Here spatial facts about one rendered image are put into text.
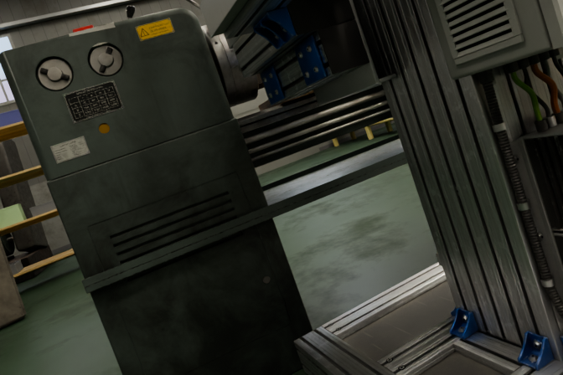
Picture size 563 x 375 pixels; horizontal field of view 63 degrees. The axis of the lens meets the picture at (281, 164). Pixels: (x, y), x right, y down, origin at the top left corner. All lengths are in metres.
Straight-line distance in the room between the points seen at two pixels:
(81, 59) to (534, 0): 1.21
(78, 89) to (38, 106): 0.12
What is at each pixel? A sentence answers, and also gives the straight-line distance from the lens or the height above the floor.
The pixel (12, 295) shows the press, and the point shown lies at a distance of 4.47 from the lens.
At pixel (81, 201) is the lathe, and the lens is 1.48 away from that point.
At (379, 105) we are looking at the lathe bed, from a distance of 1.78.
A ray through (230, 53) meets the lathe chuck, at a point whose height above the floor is 1.08.
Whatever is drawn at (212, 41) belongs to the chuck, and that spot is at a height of 1.15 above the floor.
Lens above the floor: 0.78
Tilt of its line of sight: 4 degrees down
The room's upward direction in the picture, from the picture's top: 20 degrees counter-clockwise
